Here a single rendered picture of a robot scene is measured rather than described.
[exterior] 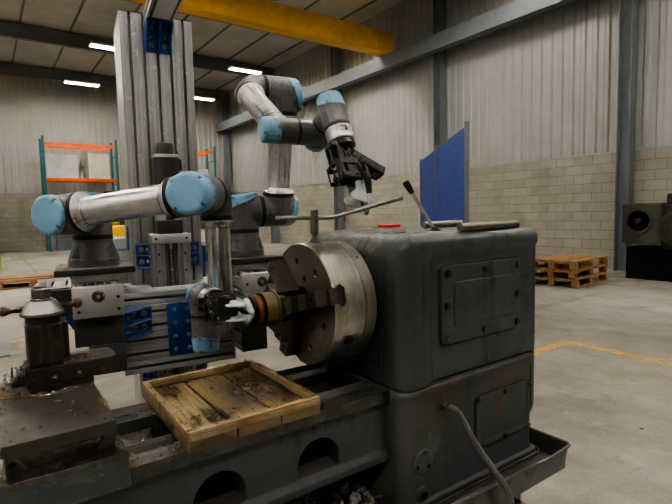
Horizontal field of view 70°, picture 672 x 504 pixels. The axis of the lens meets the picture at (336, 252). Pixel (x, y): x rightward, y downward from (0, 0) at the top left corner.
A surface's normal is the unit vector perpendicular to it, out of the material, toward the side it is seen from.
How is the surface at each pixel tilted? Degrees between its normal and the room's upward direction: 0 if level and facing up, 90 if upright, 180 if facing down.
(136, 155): 90
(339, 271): 53
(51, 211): 91
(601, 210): 90
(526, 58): 90
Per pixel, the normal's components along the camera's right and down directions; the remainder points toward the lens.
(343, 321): 0.57, 0.19
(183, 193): -0.01, 0.07
